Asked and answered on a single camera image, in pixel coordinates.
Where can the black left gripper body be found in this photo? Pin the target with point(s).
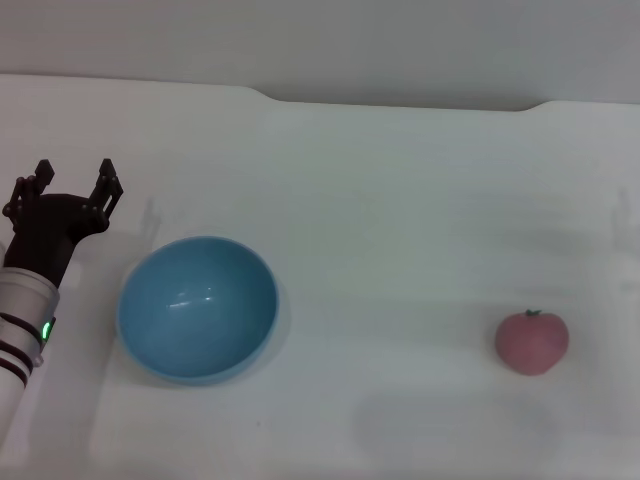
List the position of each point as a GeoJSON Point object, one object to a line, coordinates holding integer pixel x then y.
{"type": "Point", "coordinates": [50, 230]}

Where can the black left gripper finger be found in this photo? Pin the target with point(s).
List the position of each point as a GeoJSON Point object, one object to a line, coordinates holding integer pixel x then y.
{"type": "Point", "coordinates": [106, 192]}
{"type": "Point", "coordinates": [27, 192]}

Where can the blue ceramic bowl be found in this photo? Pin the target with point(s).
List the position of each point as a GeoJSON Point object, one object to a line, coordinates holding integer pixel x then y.
{"type": "Point", "coordinates": [200, 320]}

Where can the pink toy peach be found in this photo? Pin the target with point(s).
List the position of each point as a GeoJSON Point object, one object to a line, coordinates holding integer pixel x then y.
{"type": "Point", "coordinates": [531, 345]}

